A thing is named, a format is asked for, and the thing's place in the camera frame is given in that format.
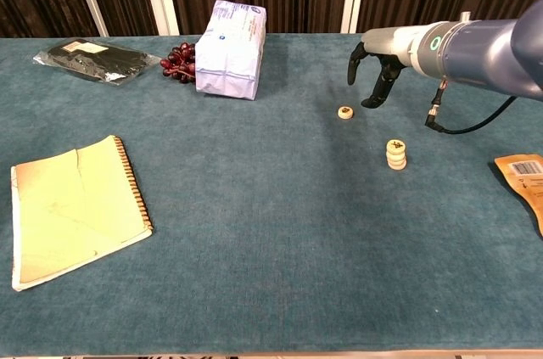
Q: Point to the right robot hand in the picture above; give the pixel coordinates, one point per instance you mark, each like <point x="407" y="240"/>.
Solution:
<point x="390" y="43"/>

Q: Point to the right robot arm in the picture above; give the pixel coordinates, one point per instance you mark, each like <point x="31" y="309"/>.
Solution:
<point x="479" y="51"/>

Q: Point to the white tissue pack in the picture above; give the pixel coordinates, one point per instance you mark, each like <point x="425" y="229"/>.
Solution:
<point x="231" y="57"/>

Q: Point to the brown snack pouch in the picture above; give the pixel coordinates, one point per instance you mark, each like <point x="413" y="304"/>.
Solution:
<point x="526" y="185"/>

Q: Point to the dark red grape bunch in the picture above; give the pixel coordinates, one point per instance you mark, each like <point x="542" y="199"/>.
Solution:
<point x="178" y="60"/>

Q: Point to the teal table cloth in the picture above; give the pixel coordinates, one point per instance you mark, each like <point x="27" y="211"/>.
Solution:
<point x="254" y="248"/>

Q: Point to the black item in clear bag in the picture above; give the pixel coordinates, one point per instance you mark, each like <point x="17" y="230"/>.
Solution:
<point x="93" y="60"/>

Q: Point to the yellow spiral notebook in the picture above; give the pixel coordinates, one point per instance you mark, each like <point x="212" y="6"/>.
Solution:
<point x="76" y="214"/>

